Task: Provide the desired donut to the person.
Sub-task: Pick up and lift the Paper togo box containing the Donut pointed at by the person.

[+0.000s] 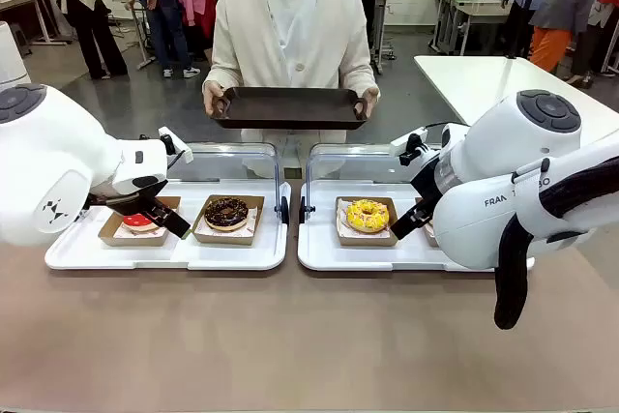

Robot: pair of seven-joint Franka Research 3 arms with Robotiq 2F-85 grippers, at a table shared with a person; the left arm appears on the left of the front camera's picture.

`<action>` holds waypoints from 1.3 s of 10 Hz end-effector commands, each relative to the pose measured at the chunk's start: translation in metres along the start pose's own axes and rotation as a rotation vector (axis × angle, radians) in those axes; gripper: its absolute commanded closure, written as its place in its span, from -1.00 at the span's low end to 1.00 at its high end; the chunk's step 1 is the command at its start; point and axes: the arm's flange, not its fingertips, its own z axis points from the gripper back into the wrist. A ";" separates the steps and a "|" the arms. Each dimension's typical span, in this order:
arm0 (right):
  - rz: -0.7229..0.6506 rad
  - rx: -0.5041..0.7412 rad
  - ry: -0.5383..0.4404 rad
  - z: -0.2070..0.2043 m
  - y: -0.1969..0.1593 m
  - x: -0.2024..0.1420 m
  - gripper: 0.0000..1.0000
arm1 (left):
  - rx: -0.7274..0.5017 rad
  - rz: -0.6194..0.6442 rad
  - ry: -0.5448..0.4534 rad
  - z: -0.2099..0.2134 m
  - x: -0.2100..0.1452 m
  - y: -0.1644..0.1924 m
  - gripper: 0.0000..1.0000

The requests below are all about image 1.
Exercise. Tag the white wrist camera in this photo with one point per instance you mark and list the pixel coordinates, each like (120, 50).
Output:
(170, 138)
(411, 144)

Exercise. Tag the dark brown serving tray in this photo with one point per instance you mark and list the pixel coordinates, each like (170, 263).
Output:
(290, 108)

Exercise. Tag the clear hinged display lid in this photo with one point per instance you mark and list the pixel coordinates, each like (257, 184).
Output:
(232, 161)
(348, 161)

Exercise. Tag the person's right forearm cream sleeve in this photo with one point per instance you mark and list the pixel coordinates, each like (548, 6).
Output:
(216, 67)

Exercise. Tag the grey background desk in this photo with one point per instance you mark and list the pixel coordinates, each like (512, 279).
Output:
(483, 8)

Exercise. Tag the white cylindrical air purifier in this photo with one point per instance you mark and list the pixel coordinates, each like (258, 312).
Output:
(12, 60)

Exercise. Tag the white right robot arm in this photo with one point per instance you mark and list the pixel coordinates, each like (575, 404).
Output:
(498, 152)

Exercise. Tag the white display tray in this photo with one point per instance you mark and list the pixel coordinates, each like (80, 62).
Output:
(184, 256)
(367, 256)

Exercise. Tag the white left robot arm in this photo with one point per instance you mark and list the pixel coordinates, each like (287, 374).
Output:
(48, 166)

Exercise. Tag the grey pedestal stand table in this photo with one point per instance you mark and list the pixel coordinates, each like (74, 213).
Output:
(142, 52)

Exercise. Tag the yellow glazed donut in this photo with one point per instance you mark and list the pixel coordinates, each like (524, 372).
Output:
(367, 240)

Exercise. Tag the yellow sprinkled donut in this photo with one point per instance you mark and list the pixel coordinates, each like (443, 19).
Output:
(355, 217)

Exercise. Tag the red glazed donut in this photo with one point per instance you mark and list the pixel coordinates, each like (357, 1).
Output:
(113, 238)
(133, 223)

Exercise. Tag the person's left hand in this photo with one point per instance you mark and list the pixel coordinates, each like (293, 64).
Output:
(371, 101)

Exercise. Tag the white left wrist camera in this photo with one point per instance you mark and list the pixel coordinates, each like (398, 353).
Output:
(170, 138)

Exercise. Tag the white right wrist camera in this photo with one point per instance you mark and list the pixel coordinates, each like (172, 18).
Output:
(411, 144)

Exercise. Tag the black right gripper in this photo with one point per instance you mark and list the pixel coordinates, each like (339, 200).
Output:
(428, 185)

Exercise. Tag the person in cream cardigan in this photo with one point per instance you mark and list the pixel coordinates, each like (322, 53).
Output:
(290, 45)

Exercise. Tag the white side table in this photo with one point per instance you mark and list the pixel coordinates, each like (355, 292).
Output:
(464, 79)

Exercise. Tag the person's left forearm cream sleeve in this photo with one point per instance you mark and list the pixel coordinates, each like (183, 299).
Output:
(362, 69)

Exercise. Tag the chocolate glazed donut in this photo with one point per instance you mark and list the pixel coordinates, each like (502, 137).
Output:
(215, 214)

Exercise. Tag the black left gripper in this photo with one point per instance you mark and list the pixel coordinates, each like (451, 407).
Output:
(126, 204)

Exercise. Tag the person's right hand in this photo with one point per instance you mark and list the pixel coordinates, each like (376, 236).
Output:
(210, 96)

